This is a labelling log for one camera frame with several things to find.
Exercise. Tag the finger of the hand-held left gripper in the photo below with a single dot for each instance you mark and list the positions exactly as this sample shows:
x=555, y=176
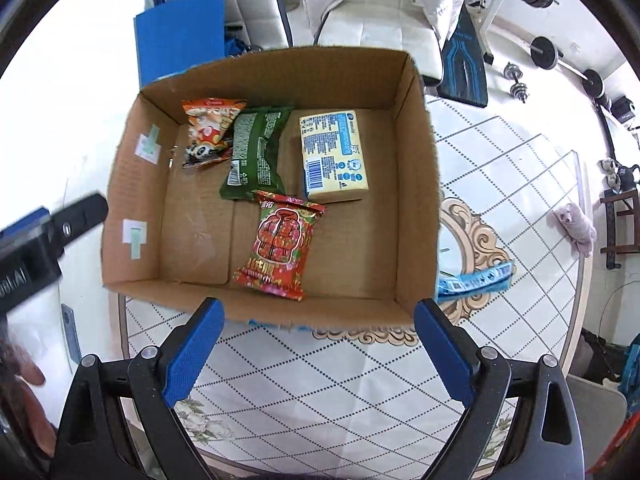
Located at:
x=80, y=217

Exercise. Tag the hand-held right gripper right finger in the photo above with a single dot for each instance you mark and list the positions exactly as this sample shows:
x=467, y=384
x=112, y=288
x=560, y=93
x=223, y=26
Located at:
x=445, y=355

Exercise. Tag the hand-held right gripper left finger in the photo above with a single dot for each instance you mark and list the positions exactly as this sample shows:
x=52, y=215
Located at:
x=192, y=355

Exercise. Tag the light blue packet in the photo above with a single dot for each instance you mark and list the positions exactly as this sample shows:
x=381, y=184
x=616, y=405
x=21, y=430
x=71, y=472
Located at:
x=475, y=282

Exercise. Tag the brown cardboard box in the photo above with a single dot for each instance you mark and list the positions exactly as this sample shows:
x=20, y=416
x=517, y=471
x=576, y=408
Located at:
x=200, y=240

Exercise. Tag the person's left hand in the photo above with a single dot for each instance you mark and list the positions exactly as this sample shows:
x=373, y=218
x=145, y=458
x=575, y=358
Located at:
x=37, y=415

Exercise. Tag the grey blue phone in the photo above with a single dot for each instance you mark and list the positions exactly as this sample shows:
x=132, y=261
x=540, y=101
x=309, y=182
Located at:
x=71, y=332

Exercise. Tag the red floral snack packet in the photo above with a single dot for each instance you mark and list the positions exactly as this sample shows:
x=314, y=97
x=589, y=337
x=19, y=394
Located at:
x=280, y=245

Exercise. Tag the black bag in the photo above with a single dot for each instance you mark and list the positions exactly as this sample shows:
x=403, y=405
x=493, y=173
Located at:
x=600, y=355

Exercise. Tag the orange cartoon snack packet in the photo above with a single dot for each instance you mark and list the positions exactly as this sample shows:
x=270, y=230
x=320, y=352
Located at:
x=210, y=130

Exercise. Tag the grey chair seat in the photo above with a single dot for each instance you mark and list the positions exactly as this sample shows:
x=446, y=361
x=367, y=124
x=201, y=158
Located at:
x=597, y=420

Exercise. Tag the pale purple cloth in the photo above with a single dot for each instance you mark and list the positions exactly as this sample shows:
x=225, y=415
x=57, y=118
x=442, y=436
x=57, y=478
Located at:
x=575, y=227

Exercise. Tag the green snack packet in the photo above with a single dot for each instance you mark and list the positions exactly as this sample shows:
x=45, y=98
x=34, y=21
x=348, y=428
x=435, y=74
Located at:
x=255, y=155

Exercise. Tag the blue board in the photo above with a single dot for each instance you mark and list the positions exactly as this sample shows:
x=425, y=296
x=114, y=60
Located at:
x=180, y=35

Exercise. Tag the black wooden shelf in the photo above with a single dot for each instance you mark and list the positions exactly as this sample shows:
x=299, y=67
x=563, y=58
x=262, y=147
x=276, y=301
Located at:
x=622, y=230

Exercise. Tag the yellow tissue pack blue label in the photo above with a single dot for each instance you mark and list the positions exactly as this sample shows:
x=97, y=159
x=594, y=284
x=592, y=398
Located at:
x=332, y=155

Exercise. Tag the dark mug set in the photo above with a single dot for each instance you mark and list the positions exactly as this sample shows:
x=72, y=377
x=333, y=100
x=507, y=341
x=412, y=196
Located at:
x=620, y=175

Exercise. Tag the small metal dumbbell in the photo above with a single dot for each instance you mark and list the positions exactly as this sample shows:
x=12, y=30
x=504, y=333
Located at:
x=516, y=82

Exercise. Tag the black blue weight bench pad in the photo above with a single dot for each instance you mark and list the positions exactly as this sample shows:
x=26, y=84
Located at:
x=465, y=70

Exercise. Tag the barbell with black plates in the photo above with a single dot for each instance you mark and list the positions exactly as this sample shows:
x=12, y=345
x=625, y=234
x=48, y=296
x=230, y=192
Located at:
x=547, y=52

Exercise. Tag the white cushioned seat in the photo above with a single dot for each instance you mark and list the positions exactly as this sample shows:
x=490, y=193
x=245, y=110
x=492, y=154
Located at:
x=380, y=35

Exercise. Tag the white weight bench frame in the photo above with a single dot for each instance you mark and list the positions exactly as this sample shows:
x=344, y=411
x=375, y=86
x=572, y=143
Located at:
x=492, y=5

